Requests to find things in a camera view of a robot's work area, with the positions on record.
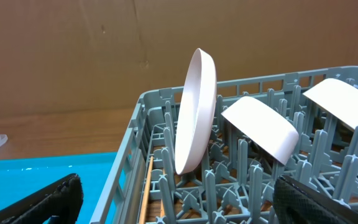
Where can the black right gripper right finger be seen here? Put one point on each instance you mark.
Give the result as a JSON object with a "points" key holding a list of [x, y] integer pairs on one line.
{"points": [[295, 202]]}

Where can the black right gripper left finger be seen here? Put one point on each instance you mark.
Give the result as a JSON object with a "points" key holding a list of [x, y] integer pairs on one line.
{"points": [[59, 203]]}

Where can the pink bowl with rice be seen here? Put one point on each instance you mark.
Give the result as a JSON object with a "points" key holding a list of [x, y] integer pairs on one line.
{"points": [[267, 128]]}

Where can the pink plate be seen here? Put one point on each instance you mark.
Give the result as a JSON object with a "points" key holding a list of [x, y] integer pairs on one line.
{"points": [[196, 114]]}

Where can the grey dishwasher rack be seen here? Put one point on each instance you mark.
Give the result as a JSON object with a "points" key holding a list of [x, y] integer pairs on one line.
{"points": [[235, 180]]}

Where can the teal serving tray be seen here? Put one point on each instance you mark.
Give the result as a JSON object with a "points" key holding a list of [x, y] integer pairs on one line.
{"points": [[21, 177]]}

